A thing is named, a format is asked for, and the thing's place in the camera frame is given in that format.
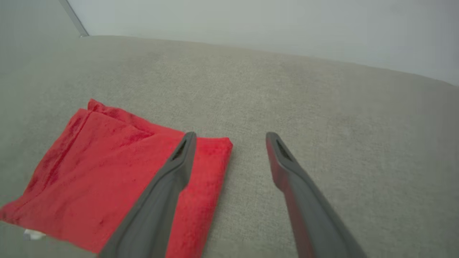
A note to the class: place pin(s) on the red garment with white sleeve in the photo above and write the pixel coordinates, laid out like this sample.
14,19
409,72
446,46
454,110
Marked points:
89,172

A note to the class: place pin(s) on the grey metal wall trim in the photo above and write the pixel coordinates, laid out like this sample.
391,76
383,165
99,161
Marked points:
75,19

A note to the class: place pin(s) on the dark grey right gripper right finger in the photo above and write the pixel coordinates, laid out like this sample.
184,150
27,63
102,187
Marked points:
315,222

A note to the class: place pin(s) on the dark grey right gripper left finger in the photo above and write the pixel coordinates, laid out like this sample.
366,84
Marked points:
154,215

